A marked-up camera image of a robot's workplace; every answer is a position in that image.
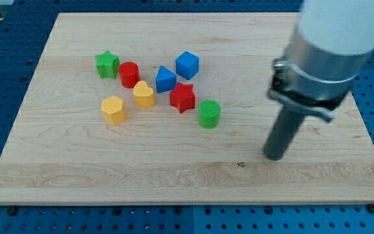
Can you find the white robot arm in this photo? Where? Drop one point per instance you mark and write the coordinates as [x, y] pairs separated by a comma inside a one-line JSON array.
[[343, 27]]

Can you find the yellow hexagon block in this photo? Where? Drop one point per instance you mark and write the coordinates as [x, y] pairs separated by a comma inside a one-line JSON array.
[[113, 109]]

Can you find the red star block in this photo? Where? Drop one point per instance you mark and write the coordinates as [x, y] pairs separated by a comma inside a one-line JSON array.
[[182, 97]]

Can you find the green cylinder block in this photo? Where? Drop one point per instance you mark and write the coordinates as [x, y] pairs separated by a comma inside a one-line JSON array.
[[208, 113]]

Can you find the blue triangle block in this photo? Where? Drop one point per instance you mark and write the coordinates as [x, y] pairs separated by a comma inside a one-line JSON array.
[[165, 80]]

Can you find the yellow heart block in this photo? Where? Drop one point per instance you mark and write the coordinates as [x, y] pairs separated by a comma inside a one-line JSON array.
[[144, 95]]

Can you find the blue cube block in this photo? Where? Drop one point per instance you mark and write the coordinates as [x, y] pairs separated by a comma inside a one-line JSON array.
[[187, 65]]

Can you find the wooden board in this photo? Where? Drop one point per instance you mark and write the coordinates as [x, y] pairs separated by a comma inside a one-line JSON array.
[[61, 151]]

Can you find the red cylinder block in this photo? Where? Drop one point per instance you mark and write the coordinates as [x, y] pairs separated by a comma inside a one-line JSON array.
[[129, 74]]

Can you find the green star block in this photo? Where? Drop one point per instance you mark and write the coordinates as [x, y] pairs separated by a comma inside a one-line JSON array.
[[107, 65]]

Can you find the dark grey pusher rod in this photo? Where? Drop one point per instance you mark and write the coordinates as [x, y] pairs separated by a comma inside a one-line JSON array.
[[282, 133]]

